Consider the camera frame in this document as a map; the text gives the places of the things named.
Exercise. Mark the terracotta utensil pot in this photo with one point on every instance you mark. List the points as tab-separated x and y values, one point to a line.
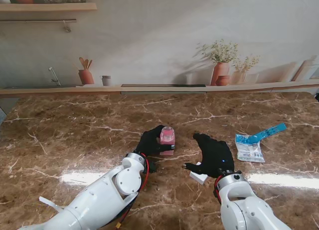
86	77

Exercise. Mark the white square bottle cap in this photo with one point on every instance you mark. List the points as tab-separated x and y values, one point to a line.
199	178

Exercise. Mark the pink seasoning bottle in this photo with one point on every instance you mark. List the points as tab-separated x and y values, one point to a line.
167	138

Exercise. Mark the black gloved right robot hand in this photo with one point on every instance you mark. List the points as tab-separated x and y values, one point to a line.
216	157

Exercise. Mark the metal hanging rail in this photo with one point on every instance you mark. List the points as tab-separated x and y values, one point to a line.
37	20

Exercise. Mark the blue white seasoning bag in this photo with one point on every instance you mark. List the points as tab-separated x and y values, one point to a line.
249	150

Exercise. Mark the wooden wall shelf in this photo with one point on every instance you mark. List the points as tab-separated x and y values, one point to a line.
49	7

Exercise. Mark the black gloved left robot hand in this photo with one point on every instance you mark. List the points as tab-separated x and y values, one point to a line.
148	143

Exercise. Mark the terracotta vase with flowers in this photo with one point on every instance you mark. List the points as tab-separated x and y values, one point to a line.
219	70

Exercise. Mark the blue plastic bag clip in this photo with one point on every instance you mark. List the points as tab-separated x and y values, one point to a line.
269	131

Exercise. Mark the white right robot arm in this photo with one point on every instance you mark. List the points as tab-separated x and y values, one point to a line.
244	210

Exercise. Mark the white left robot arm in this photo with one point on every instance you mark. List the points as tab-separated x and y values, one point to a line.
99	200

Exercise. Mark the pale vase with flowers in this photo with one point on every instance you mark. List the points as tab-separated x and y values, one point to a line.
240	75

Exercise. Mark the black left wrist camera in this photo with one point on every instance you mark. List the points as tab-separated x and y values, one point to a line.
151	166

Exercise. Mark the metal faucet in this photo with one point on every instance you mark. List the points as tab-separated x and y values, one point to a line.
55	77

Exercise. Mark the small round terracotta pot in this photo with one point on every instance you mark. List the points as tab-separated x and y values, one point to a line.
223	80

